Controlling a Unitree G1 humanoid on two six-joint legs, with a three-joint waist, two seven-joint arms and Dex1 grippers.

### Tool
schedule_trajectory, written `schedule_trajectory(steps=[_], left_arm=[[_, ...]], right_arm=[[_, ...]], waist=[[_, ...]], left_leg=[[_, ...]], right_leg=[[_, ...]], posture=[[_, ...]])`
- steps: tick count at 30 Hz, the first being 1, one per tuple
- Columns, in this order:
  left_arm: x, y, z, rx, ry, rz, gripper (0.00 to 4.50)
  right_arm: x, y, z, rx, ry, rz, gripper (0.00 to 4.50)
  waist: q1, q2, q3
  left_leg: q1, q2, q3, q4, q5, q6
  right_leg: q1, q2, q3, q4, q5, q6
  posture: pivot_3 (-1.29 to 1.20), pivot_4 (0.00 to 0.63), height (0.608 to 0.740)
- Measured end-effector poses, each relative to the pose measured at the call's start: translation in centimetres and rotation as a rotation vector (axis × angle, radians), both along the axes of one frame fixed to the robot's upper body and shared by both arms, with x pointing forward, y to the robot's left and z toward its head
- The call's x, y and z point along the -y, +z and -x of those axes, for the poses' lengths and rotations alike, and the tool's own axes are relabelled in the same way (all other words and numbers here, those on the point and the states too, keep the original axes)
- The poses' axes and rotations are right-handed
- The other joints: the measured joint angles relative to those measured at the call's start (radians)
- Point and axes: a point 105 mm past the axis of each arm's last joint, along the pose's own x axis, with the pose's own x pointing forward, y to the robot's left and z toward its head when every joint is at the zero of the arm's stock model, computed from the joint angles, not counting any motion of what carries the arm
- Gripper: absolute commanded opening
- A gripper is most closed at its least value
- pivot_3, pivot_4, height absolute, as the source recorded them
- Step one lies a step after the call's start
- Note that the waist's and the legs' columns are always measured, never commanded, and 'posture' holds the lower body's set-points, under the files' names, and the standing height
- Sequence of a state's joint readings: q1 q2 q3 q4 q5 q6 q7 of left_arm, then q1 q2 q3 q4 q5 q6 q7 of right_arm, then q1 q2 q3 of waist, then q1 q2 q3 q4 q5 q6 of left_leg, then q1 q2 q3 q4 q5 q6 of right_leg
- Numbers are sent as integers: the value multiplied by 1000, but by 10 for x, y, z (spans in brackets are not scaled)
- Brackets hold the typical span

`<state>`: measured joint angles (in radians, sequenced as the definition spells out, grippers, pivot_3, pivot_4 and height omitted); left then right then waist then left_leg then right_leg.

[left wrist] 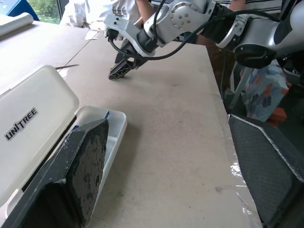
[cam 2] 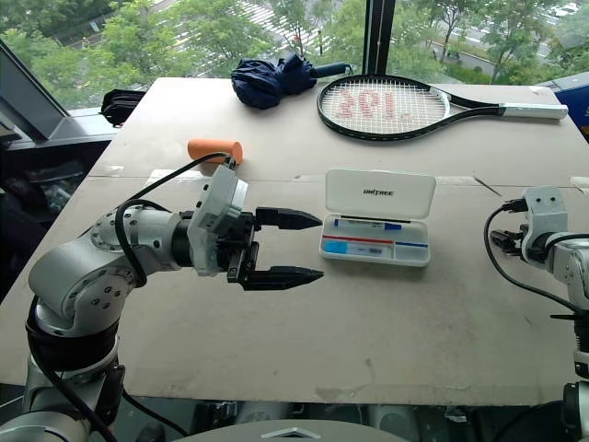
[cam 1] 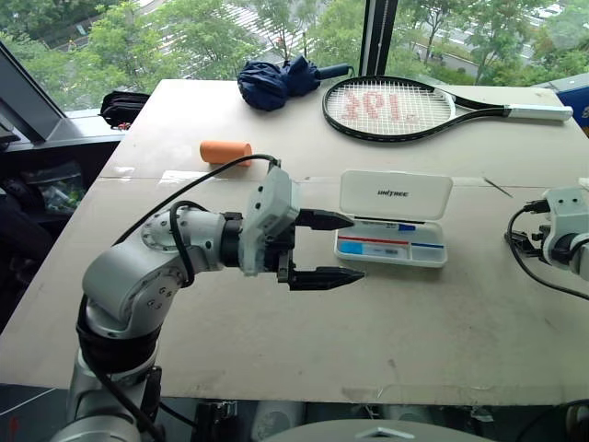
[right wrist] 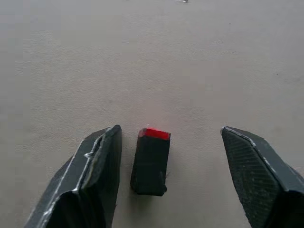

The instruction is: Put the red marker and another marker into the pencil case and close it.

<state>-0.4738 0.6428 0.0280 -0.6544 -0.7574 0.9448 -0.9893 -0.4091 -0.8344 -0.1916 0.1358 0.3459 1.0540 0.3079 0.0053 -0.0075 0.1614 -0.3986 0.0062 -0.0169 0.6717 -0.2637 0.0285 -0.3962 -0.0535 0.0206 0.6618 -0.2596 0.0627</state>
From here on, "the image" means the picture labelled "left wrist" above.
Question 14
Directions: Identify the blue container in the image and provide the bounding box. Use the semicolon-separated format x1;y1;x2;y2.
6;0;40;22

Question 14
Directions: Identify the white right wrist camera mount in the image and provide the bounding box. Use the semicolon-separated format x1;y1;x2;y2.
103;13;155;57

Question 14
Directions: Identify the colourful patterned plastic bag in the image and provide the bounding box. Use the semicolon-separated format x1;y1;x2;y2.
241;63;290;122

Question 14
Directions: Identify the white paper roll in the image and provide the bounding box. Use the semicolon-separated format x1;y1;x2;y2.
0;12;34;38

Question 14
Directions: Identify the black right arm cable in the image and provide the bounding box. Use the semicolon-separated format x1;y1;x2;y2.
108;0;285;61

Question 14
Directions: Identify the person in white shirt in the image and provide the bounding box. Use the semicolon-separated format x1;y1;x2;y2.
59;0;143;30

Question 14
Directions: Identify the white metal frame leg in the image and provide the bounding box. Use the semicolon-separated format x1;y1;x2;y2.
228;68;250;110

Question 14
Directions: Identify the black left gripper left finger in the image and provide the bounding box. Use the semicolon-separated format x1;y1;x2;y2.
0;118;110;228

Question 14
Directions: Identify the white paper sheet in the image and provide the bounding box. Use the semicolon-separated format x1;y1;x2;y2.
84;30;105;41

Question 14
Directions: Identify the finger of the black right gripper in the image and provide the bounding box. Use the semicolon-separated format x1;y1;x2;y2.
108;62;133;81
108;59;130;77

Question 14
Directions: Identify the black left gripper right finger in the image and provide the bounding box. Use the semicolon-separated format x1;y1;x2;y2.
227;114;304;228

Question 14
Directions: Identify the thin dark stick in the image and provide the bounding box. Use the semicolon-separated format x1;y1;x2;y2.
55;64;80;70

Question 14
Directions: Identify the black and white shoe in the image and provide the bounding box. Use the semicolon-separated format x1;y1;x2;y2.
282;63;302;77

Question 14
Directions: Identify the white Unitree pencil case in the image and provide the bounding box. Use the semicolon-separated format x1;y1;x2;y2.
0;64;128;216

